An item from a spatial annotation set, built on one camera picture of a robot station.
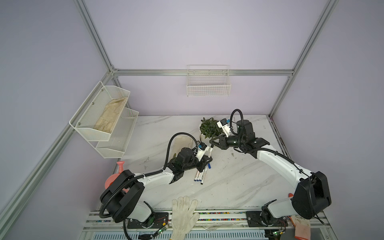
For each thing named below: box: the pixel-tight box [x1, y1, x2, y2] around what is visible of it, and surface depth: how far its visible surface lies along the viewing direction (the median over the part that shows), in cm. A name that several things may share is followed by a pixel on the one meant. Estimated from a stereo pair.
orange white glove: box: [288, 215, 311, 240], surface depth 71 cm
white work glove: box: [171, 195, 200, 240], surface depth 76 cm
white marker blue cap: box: [194, 170, 200, 182], surface depth 90 cm
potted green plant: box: [199, 117, 224, 142], surface depth 92 cm
